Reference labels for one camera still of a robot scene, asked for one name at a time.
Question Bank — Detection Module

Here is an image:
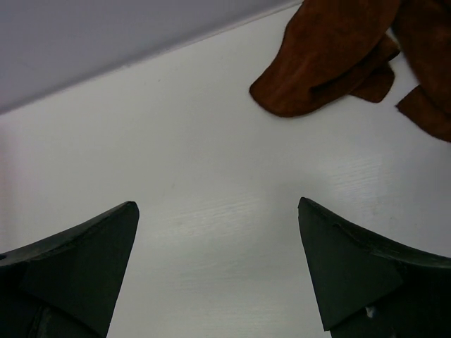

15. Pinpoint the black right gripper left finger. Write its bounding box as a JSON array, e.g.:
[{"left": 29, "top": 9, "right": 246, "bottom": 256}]
[{"left": 1, "top": 201, "right": 140, "bottom": 337}]

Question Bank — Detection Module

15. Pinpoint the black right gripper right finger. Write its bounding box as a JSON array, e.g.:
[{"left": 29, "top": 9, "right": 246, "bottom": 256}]
[{"left": 298, "top": 198, "right": 450, "bottom": 337}]

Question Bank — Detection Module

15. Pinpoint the brown microfibre towel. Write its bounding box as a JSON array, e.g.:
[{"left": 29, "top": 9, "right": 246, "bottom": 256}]
[{"left": 249, "top": 1, "right": 450, "bottom": 141}]

